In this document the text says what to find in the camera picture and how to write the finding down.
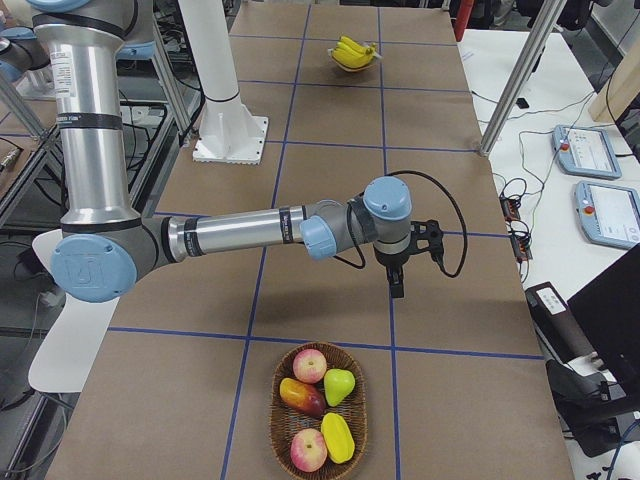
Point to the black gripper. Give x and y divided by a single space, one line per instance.
391 260

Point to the yellow banana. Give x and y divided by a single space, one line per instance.
355 64
345 49
352 42
341 54

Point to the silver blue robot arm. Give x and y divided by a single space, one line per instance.
107 244

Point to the brown wicker basket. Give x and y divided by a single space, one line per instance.
285 422

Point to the grey square plate orange rim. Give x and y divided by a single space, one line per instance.
353 60

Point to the green apple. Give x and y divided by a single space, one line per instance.
338 384

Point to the red pink apple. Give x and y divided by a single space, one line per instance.
309 366
308 451

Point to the orange mango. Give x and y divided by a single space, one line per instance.
302 397

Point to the yellow starfruit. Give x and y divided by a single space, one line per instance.
338 438

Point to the small black device on table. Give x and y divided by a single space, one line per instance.
522 103

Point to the black monitor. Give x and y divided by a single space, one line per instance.
607 311

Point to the near teach pendant tablet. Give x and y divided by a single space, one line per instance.
608 214

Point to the teach pendant tablet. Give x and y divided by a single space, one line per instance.
608 214
585 151

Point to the far teach pendant tablet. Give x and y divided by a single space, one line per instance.
585 151

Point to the white chair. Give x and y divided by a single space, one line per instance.
65 357

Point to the aluminium frame post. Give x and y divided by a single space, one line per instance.
530 53

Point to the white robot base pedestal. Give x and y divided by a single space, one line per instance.
228 132

